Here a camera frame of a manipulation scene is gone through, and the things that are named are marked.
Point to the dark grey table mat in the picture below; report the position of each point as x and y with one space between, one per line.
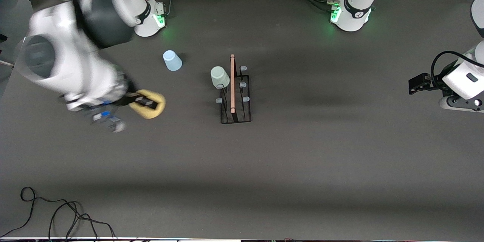
264 159

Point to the yellow cup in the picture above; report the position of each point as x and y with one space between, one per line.
151 112

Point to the pale green cup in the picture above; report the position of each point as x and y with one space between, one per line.
220 77

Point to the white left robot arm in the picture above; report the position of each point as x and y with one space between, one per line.
351 19

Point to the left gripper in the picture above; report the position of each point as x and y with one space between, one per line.
435 84

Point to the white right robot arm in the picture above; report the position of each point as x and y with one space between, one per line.
75 60

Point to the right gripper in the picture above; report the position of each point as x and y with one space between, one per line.
127 99

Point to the light blue cup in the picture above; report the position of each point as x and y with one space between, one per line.
172 60

